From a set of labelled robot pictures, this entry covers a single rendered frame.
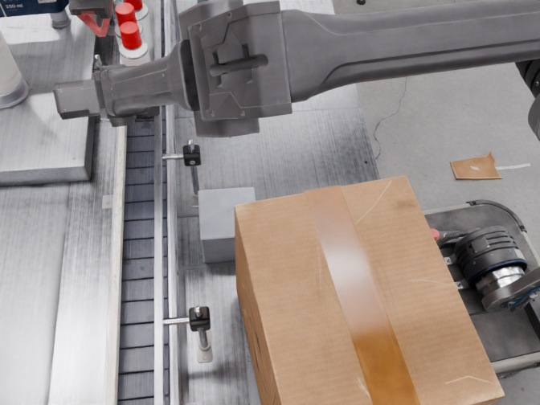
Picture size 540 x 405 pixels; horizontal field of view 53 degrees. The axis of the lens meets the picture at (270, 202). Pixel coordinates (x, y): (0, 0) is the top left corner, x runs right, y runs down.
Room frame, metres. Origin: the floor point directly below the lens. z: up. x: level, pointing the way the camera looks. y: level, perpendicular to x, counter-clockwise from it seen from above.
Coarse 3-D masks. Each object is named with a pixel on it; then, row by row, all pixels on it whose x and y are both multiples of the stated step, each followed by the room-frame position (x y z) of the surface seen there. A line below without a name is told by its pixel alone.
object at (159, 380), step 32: (160, 0) 0.98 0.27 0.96; (160, 32) 0.87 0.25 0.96; (160, 128) 0.62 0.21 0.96; (160, 160) 0.55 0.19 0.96; (160, 192) 0.48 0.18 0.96; (160, 224) 0.42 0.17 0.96; (160, 256) 0.37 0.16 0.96; (160, 288) 0.31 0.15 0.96; (160, 320) 0.27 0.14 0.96; (160, 352) 0.22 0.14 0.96; (160, 384) 0.18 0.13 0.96
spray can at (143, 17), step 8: (128, 0) 0.82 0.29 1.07; (136, 0) 0.82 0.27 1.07; (136, 8) 0.82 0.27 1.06; (144, 8) 0.84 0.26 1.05; (136, 16) 0.81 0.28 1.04; (144, 16) 0.82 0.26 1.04; (144, 24) 0.82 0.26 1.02; (144, 32) 0.82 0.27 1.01; (152, 32) 0.84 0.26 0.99; (152, 40) 0.83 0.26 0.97; (152, 48) 0.83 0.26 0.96; (152, 56) 0.82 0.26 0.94
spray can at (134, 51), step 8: (128, 24) 0.74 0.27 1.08; (136, 24) 0.74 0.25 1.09; (120, 32) 0.73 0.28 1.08; (128, 32) 0.72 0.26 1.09; (136, 32) 0.73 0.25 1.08; (128, 40) 0.72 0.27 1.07; (136, 40) 0.72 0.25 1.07; (120, 48) 0.73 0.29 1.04; (128, 48) 0.72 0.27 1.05; (136, 48) 0.72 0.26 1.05; (144, 48) 0.73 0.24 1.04; (128, 56) 0.71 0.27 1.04; (136, 56) 0.71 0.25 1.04; (144, 56) 0.72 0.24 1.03; (128, 64) 0.71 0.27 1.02; (136, 64) 0.71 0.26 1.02
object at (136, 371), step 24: (144, 120) 0.70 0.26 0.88; (144, 144) 0.64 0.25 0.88; (144, 168) 0.59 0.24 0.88; (144, 192) 0.53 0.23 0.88; (144, 216) 0.48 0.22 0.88; (144, 240) 0.43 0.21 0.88; (144, 264) 0.39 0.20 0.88; (144, 288) 0.35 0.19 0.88; (144, 312) 0.31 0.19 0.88; (168, 312) 0.31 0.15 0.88; (120, 336) 0.26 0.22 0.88; (144, 336) 0.27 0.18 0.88; (168, 336) 0.27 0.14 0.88; (120, 360) 0.23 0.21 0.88; (144, 360) 0.23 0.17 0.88; (168, 360) 0.23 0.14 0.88; (120, 384) 0.19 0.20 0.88; (144, 384) 0.19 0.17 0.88; (168, 384) 0.20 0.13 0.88
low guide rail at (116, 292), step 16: (112, 256) 0.38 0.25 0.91; (112, 272) 0.35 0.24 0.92; (112, 288) 0.33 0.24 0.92; (112, 304) 0.30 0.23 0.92; (112, 320) 0.28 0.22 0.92; (112, 336) 0.25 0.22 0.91; (112, 352) 0.23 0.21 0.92; (112, 368) 0.20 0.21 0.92; (112, 384) 0.18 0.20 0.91; (112, 400) 0.16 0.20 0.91
